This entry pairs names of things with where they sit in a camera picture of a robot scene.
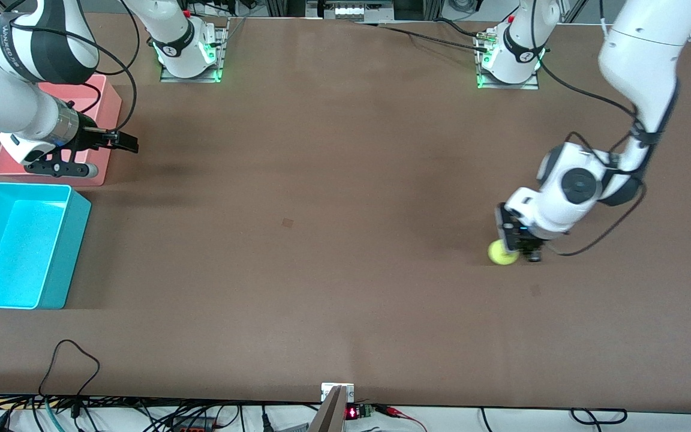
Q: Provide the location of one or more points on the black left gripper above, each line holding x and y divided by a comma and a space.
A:
523, 242

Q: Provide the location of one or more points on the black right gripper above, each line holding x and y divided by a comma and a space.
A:
88, 137

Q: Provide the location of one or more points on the yellow-green tennis ball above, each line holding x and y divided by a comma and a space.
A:
498, 255

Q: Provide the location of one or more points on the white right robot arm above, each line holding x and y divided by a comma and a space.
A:
3, 102

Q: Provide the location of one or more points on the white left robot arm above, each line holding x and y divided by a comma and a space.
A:
639, 60

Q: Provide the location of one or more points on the pink plastic bin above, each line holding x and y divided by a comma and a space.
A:
105, 108

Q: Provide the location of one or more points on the blue plastic bin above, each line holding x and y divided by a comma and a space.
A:
15, 252

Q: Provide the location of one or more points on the red digit display board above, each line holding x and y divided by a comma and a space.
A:
352, 412

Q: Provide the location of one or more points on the metal equipment rack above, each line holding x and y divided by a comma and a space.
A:
351, 11

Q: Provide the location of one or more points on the orange power strip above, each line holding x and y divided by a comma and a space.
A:
192, 428

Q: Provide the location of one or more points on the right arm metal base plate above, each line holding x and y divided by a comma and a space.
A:
189, 78

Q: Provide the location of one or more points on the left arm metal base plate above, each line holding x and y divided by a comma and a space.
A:
507, 86

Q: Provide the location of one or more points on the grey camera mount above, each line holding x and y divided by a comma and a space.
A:
333, 414

